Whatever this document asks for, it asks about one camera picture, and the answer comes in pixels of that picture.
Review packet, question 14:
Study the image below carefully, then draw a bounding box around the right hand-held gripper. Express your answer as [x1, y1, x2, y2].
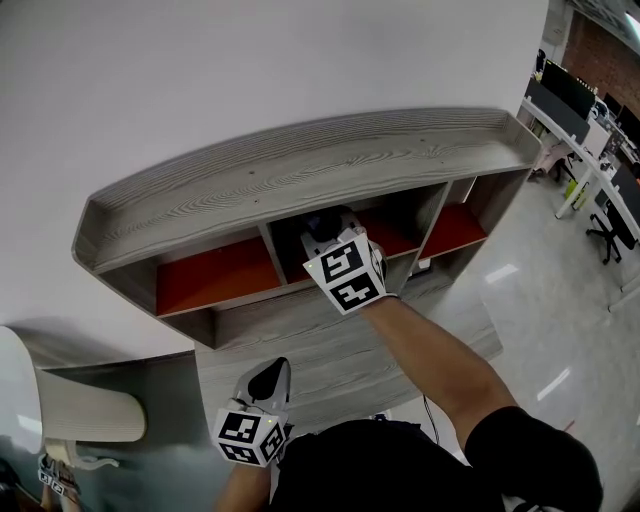
[299, 213, 400, 316]

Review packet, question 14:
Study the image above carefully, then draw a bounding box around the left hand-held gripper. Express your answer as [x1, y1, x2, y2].
[212, 357, 293, 469]

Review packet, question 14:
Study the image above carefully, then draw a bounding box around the dark blue cloth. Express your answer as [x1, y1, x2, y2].
[304, 204, 351, 242]

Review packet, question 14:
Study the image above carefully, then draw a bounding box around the grey wood-grain shelf unit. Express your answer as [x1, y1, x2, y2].
[72, 106, 544, 350]

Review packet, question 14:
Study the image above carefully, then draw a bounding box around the person's left forearm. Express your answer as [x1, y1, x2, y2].
[212, 462, 274, 512]

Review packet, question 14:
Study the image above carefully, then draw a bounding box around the person's right forearm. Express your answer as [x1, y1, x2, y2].
[357, 294, 519, 451]

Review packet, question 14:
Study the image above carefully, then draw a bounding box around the black desk divider panel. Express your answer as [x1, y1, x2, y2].
[612, 164, 640, 206]
[524, 77, 592, 144]

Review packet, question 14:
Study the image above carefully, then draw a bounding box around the long white office desk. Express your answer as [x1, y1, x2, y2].
[519, 97, 640, 311]

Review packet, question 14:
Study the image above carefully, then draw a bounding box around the large black monitor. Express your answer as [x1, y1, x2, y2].
[541, 59, 597, 121]

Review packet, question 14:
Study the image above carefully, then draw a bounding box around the person's black shirt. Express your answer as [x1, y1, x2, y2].
[272, 404, 604, 512]

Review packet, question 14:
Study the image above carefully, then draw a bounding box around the ornate curved-leg chair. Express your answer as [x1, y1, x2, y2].
[42, 437, 121, 471]

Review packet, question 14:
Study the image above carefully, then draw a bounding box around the bright green bag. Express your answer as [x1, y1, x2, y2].
[564, 179, 591, 211]

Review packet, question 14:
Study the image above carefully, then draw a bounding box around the black office chair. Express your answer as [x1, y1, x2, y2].
[585, 199, 639, 266]

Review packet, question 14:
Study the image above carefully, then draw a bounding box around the black cable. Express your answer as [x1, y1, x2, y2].
[422, 394, 441, 446]

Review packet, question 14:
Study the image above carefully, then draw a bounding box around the white round pedestal table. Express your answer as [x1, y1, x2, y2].
[0, 324, 149, 454]

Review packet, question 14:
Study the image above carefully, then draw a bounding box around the white wall electrical box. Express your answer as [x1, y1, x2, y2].
[543, 9, 569, 44]

